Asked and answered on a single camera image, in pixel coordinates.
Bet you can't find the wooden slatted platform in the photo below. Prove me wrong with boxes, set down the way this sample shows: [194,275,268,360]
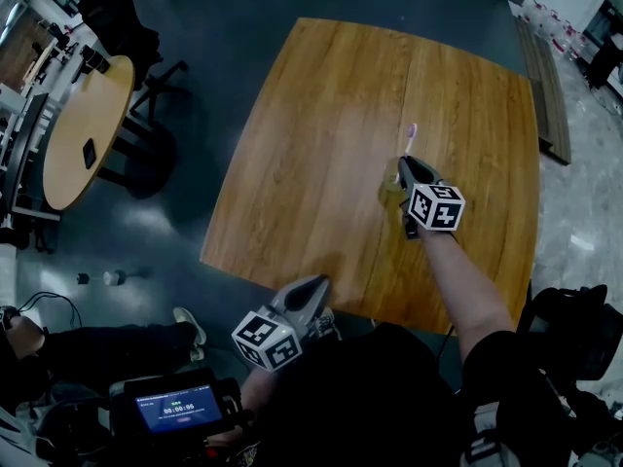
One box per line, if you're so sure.
[513,15,573,167]

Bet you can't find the person's black shirt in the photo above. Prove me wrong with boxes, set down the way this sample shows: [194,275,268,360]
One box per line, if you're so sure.
[252,322,575,467]

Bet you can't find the dark backpack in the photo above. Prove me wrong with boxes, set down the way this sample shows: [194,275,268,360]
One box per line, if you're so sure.
[0,396,116,467]

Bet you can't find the square wooden table white legs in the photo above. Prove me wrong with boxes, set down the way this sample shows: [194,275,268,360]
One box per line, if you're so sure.
[200,17,541,336]

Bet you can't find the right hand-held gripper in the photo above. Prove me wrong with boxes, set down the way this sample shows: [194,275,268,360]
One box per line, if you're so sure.
[397,155,466,240]

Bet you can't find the person's left forearm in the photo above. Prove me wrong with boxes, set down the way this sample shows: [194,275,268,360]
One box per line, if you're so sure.
[240,368,281,413]

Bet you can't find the clear glass with yellow liquid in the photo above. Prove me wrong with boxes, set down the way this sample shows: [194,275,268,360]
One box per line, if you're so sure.
[378,157,415,209]

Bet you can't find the row of clear water jugs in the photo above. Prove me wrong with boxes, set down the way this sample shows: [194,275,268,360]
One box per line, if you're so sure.
[519,0,591,63]

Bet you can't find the small black box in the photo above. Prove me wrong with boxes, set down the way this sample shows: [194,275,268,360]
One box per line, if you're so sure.
[80,45,111,75]

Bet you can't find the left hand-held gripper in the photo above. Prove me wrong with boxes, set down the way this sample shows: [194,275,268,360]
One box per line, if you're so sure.
[231,273,338,373]

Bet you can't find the black screen device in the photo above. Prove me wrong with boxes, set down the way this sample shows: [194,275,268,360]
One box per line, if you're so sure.
[109,367,245,438]

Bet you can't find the person's right forearm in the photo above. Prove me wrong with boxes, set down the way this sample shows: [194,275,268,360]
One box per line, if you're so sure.
[417,229,517,359]

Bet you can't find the round wooden table black base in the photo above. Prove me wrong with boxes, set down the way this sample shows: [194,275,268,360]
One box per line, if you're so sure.
[42,54,179,212]

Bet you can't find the pink toothbrush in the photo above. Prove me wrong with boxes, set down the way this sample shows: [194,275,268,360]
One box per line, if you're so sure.
[395,123,419,185]

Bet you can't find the black office chair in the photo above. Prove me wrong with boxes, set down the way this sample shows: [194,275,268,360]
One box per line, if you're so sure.
[515,283,623,383]
[77,0,190,126]

